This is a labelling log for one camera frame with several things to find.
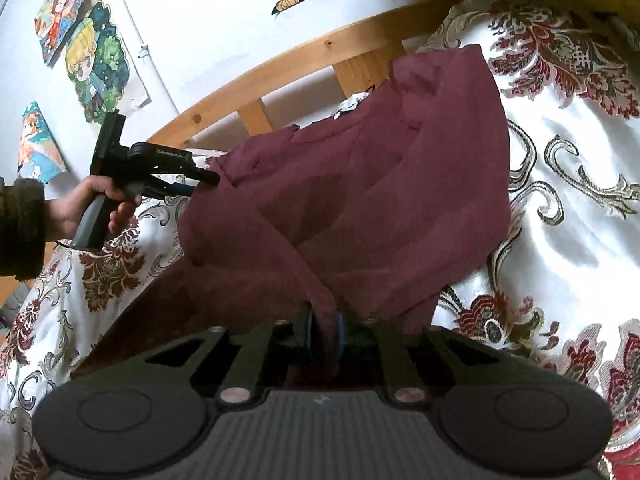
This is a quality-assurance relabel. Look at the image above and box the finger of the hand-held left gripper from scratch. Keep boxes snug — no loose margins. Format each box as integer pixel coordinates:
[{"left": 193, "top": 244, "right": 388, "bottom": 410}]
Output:
[
  {"left": 147, "top": 182, "right": 197, "bottom": 199},
  {"left": 187, "top": 166, "right": 221, "bottom": 186}
]

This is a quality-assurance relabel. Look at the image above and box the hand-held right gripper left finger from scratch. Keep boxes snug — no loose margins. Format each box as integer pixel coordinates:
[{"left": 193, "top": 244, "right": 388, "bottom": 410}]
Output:
[{"left": 145, "top": 310, "right": 321, "bottom": 406}]

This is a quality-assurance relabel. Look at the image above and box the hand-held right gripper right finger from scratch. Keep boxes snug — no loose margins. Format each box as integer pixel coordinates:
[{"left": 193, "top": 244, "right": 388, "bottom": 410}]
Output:
[{"left": 335, "top": 311, "right": 506, "bottom": 404}]

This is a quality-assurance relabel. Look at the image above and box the maroon garment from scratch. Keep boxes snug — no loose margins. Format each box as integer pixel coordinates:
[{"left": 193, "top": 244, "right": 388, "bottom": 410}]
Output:
[{"left": 70, "top": 44, "right": 512, "bottom": 381}]

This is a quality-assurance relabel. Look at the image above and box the person's left forearm dark sleeve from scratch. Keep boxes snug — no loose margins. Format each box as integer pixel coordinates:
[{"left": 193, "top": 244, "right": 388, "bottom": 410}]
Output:
[{"left": 0, "top": 176, "right": 49, "bottom": 279}]

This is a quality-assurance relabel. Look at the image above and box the person's left hand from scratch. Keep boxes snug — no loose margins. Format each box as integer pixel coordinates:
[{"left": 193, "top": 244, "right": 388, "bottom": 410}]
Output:
[{"left": 45, "top": 175, "right": 144, "bottom": 247}]

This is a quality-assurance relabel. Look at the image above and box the blond and green cartoon poster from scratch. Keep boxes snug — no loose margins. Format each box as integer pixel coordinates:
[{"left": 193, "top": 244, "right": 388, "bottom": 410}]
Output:
[{"left": 65, "top": 1, "right": 152, "bottom": 124}]

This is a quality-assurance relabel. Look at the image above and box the orange-haired cartoon poster blue border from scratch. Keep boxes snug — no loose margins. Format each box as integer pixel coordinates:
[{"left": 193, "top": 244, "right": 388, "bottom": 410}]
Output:
[{"left": 16, "top": 101, "right": 67, "bottom": 185}]

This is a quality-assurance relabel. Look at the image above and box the white patterned cloth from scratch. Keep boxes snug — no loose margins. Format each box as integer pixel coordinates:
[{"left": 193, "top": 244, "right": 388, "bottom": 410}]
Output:
[{"left": 334, "top": 92, "right": 375, "bottom": 120}]

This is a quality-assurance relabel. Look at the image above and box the white floral bedspread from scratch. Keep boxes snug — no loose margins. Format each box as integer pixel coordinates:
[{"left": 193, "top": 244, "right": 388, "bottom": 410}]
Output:
[{"left": 0, "top": 0, "right": 640, "bottom": 480}]

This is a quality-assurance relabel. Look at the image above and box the white wall conduit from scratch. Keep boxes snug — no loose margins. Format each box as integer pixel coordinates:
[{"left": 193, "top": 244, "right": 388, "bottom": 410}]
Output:
[{"left": 106, "top": 0, "right": 181, "bottom": 117}]

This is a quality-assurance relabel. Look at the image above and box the wooden bed frame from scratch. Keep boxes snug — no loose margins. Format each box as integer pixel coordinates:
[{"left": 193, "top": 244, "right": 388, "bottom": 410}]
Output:
[{"left": 146, "top": 0, "right": 472, "bottom": 150}]

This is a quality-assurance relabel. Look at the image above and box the red-haired cartoon wall poster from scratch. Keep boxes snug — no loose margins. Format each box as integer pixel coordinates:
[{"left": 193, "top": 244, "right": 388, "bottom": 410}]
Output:
[{"left": 34, "top": 0, "right": 97, "bottom": 67}]

